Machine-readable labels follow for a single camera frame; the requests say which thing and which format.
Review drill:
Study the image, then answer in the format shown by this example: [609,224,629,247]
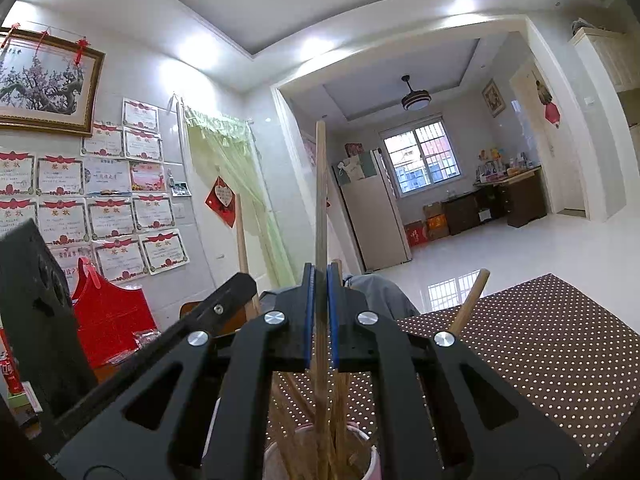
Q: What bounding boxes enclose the dark wooden cabinet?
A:
[442,165,549,237]

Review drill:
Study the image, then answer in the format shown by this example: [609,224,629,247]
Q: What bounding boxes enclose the small framed wall picture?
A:
[481,78,506,119]

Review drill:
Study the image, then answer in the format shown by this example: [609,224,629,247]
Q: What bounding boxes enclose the framed blossom painting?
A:
[0,27,107,139]

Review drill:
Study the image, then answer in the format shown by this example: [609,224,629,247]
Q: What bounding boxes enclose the ceiling fan lamp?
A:
[400,75,433,112]

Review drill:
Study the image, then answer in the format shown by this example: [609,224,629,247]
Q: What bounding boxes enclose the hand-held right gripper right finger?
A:
[327,261,588,480]

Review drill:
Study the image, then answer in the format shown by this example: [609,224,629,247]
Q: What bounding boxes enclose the red heart wall decoration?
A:
[205,176,237,229]

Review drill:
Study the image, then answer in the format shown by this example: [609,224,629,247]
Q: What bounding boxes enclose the barred window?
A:
[379,116,462,197]

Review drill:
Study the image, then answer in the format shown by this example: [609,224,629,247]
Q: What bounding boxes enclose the brown dotted table mat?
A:
[265,272,640,467]

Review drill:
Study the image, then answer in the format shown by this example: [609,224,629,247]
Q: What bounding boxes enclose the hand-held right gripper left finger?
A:
[57,262,316,480]

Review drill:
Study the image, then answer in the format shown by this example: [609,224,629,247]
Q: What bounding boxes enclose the group of award certificates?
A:
[0,97,192,287]

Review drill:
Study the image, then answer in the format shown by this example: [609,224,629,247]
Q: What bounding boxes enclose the red cardboard box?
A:
[404,222,429,247]

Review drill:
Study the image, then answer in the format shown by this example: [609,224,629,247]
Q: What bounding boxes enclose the white door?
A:
[509,62,587,217]

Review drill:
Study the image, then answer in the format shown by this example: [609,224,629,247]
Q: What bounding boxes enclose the red soda can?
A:
[0,352,25,397]

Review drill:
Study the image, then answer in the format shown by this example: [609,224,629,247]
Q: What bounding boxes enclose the grey jacket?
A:
[344,272,422,322]

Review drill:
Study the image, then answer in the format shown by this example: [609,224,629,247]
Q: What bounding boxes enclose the row of small cabinet items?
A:
[474,147,543,184]

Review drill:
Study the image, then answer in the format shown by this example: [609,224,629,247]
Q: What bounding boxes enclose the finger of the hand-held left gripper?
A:
[95,272,258,396]

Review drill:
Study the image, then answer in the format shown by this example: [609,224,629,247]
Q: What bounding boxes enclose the light bamboo chopstick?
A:
[314,120,333,480]

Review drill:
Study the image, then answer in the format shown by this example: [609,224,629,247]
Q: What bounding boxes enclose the red hanging ornament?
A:
[532,77,562,129]

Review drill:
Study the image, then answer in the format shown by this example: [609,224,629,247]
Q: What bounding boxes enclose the white refrigerator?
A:
[333,150,414,272]

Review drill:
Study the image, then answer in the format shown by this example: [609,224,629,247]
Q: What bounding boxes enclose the pink cup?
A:
[262,421,382,480]

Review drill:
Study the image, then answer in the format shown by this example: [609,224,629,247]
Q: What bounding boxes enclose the white wall cabinet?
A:
[569,24,640,127]

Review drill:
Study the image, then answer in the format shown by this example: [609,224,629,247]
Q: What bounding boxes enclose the orange cardboard box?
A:
[423,202,451,241]

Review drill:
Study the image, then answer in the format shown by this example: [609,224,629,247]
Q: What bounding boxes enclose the light green curtain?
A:
[181,102,297,292]

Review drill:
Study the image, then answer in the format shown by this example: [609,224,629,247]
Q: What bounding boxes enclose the red paper gift bag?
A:
[70,257,159,367]

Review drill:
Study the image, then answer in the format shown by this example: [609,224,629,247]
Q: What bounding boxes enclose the bunch of wooden chopsticks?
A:
[234,192,492,480]

